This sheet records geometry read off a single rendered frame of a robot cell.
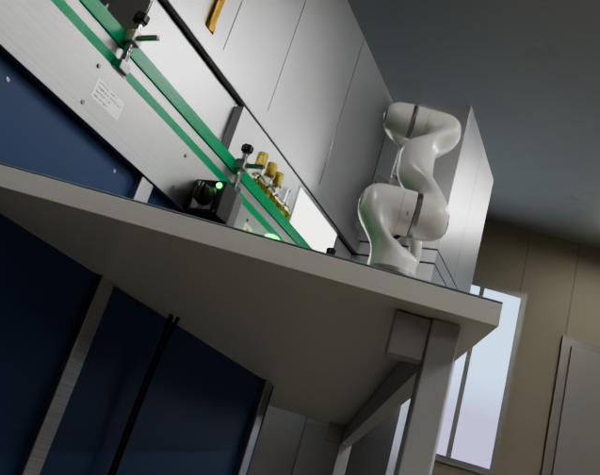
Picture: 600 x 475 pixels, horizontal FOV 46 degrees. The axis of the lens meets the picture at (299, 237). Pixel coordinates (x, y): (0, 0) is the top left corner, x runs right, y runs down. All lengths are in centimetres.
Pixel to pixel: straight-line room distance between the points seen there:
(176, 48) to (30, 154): 85
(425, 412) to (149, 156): 75
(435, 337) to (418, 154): 103
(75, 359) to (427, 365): 65
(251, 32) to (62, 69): 115
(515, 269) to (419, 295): 498
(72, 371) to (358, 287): 60
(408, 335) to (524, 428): 470
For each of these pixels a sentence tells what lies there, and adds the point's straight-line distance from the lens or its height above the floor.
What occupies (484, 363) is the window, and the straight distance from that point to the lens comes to 564.
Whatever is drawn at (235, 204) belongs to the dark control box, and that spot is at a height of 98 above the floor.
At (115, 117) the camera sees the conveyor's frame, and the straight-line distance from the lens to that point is 134.
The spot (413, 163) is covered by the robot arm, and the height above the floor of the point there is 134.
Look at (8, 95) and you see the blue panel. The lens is 121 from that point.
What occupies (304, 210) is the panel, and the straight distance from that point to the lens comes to 263.
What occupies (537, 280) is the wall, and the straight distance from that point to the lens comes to 595.
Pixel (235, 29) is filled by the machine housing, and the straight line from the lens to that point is 225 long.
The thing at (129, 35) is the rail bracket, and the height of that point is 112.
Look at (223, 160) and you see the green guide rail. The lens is 166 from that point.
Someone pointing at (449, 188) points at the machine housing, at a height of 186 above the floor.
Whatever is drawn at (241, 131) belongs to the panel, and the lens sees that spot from 221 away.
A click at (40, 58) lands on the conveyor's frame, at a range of 123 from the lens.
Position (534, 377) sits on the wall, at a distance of 575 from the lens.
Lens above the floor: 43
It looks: 20 degrees up
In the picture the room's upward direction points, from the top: 17 degrees clockwise
